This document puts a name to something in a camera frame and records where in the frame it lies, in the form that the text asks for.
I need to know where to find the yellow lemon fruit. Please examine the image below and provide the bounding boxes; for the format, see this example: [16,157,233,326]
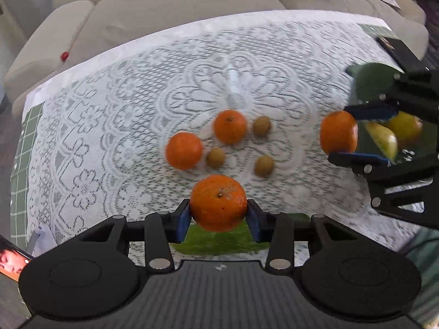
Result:
[385,111,423,150]

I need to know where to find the yellow green pear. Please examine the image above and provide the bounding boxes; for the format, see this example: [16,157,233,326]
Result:
[364,122,398,162]

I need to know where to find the orange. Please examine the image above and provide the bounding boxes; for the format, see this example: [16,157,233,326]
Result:
[320,111,358,155]
[213,110,247,145]
[190,175,247,232]
[165,132,203,170]

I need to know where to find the green fruit bowl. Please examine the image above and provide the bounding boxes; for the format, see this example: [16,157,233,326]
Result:
[345,63,438,163]

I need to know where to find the white lace tablecloth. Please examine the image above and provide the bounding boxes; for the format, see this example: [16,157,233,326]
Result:
[23,10,417,249]

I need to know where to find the green checked table mat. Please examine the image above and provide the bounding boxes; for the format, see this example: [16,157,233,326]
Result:
[10,103,43,249]

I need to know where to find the smartphone with lit screen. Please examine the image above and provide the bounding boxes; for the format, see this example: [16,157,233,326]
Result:
[0,236,33,282]

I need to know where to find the brown longan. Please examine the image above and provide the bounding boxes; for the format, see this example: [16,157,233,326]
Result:
[206,147,226,169]
[254,155,275,177]
[253,116,272,137]

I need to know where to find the beige sofa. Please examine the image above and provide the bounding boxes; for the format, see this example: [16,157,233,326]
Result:
[4,0,429,118]

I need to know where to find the small red ball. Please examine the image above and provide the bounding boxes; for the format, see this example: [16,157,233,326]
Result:
[60,51,69,62]

